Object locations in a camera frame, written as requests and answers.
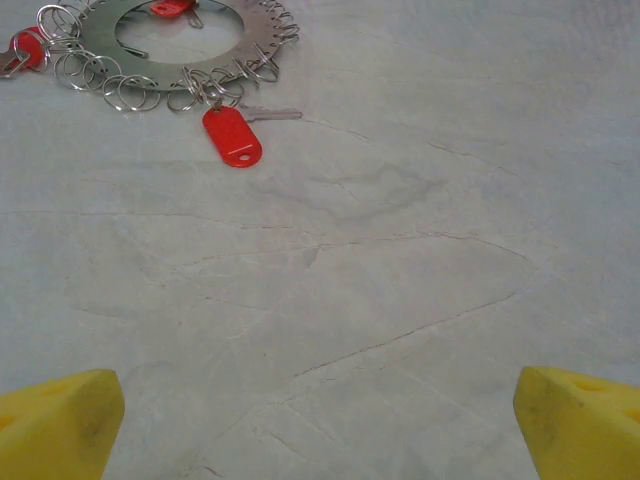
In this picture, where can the silver key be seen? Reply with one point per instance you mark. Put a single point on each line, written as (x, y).
(275, 114)
(196, 21)
(6, 65)

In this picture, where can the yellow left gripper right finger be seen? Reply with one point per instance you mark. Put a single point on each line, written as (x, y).
(580, 430)

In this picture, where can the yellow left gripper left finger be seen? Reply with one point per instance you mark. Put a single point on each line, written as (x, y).
(50, 435)

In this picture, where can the red oval key tag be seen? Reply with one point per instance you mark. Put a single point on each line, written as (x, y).
(29, 47)
(165, 7)
(232, 135)

